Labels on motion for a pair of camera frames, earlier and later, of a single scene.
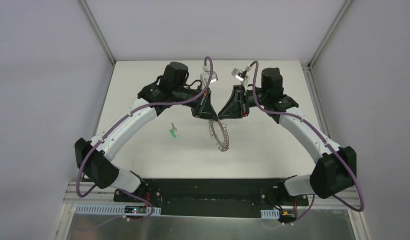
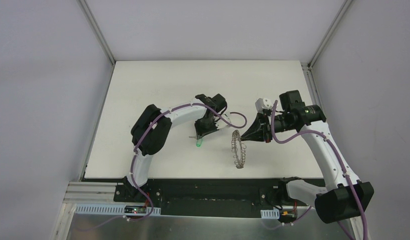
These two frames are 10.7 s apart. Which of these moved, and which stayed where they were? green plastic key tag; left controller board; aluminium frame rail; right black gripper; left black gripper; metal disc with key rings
Moved: right black gripper; left black gripper; metal disc with key rings; green plastic key tag
Stayed: aluminium frame rail; left controller board
